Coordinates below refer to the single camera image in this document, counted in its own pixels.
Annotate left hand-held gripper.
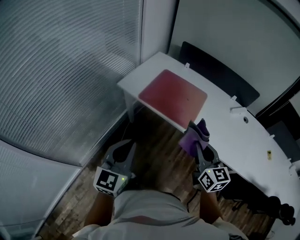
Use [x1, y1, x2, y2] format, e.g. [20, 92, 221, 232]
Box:
[93, 140, 137, 197]

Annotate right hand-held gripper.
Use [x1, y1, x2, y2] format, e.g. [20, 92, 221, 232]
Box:
[195, 142, 232, 194]

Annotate purple and grey cloth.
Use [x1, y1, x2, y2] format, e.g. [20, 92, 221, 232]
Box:
[179, 118, 211, 158]

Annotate red mat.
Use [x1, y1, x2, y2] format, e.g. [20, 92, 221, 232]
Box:
[137, 69, 209, 130]

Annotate person's right forearm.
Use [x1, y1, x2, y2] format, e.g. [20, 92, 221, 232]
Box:
[198, 190, 223, 225]

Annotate person's left forearm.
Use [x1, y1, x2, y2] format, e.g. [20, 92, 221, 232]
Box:
[83, 191, 118, 227]

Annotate white power strip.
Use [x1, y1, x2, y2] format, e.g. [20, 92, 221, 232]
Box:
[229, 106, 247, 116]

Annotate black office chair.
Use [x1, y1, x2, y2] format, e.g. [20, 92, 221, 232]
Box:
[220, 185, 296, 227]

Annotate person's white shirt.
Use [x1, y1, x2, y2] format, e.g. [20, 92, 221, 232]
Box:
[72, 188, 249, 240]

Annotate grey desk divider panel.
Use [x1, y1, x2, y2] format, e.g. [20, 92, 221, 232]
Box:
[266, 120, 296, 163]

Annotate dark desk divider panel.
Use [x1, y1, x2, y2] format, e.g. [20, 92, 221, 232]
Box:
[178, 41, 261, 107]

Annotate white window blinds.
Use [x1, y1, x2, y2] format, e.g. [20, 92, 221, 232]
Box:
[0, 0, 144, 235]

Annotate black cable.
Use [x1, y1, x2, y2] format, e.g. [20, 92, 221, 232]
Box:
[161, 188, 203, 213]

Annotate black window frame post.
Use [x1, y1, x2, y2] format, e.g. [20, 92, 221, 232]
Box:
[255, 80, 300, 120]

